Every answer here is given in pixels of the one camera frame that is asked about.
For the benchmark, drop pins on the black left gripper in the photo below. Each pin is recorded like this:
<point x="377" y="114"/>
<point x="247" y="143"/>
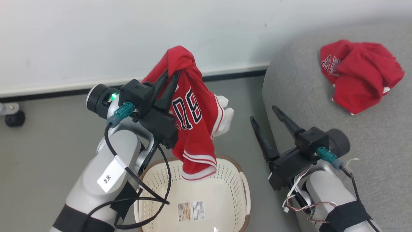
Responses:
<point x="161" y="127"/>

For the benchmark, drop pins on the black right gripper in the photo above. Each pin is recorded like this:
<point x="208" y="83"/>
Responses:
<point x="289" y="167"/>

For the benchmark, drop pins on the red jersey with numbers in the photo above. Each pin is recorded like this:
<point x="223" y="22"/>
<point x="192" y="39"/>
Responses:
<point x="193" y="106"/>

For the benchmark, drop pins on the white cloth piece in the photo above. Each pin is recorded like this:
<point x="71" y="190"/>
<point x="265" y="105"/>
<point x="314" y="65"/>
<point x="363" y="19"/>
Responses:
<point x="225" y="117"/>

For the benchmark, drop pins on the red shirt with lettering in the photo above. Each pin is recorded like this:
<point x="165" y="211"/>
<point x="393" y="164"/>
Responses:
<point x="360" y="77"/>

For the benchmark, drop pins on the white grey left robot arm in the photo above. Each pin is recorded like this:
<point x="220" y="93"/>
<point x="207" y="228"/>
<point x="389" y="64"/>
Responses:
<point x="103" y="170"/>

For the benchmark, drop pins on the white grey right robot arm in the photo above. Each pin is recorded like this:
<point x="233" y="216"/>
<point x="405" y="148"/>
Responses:
<point x="331" y="193"/>

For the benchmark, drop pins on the grey fabric sofa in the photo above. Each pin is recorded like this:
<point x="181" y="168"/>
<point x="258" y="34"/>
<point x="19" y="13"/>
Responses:
<point x="370" y="141"/>

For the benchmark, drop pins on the white perforated laundry basket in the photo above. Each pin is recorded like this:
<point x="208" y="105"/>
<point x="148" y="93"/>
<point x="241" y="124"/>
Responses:
<point x="212" y="190"/>

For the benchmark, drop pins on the white and black baseboard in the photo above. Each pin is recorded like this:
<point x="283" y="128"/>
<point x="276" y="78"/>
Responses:
<point x="64" y="88"/>

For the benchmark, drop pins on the paper label sticker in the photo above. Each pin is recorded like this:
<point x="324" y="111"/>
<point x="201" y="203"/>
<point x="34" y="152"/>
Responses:
<point x="191" y="211"/>

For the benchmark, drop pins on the black caster wheel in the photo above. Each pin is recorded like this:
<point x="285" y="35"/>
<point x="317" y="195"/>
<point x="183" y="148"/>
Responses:
<point x="14" y="118"/>

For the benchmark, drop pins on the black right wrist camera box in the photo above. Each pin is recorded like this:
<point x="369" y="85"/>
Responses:
<point x="312" y="141"/>

